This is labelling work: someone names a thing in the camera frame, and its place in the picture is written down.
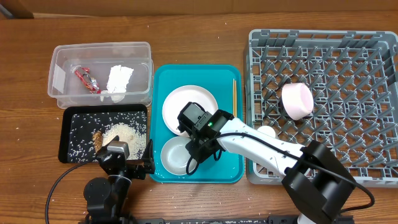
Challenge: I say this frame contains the pink plate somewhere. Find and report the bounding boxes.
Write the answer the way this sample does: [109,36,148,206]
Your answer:
[162,85,218,137]

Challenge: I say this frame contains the grey bowl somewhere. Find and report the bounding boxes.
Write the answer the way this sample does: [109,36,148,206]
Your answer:
[160,136,191,175]

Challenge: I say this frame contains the wooden chopstick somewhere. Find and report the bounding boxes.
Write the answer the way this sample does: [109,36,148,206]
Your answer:
[233,79,236,116]
[235,81,238,118]

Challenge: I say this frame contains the red snack wrapper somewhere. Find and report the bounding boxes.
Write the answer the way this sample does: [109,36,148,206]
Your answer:
[73,66,101,94]

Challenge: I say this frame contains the white napkin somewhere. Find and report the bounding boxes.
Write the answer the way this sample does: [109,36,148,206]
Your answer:
[101,65,134,93]

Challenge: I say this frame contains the pink bowl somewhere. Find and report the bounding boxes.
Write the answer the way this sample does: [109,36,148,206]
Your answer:
[281,83,314,120]

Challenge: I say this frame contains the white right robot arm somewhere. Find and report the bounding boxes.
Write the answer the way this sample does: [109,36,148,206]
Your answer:
[177,102,355,223]

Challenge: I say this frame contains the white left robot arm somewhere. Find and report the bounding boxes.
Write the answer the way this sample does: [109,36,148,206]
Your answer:
[83,136,155,224]

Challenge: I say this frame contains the grey dishwasher rack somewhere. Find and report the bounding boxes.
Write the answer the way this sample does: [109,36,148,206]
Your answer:
[244,29,397,188]

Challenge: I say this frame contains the rice and food scraps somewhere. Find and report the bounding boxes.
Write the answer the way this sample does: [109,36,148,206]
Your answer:
[67,111,147,163]

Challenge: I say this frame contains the black plastic tray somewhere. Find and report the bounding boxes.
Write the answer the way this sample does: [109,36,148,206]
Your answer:
[58,105,147,163]

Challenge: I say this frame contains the teal serving tray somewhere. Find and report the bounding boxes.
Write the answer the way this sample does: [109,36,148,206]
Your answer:
[150,64,244,184]

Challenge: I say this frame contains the white cup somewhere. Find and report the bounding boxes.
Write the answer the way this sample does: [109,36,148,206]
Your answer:
[257,126,278,139]

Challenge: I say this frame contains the clear plastic bin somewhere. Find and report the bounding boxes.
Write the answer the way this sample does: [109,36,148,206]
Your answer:
[47,42,154,109]

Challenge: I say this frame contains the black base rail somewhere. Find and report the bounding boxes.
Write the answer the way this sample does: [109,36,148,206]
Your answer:
[77,214,355,224]

